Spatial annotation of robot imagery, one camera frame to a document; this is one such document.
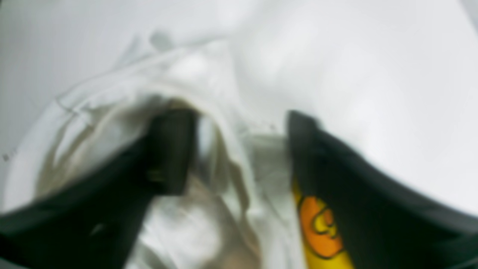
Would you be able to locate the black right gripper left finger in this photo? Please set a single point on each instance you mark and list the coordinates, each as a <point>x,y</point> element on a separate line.
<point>94,223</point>

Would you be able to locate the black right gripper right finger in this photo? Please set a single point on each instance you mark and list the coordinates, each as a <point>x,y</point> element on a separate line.
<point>352,216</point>

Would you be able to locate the white T-shirt with yellow logo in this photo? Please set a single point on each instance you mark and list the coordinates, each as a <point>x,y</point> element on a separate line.
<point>240,210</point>

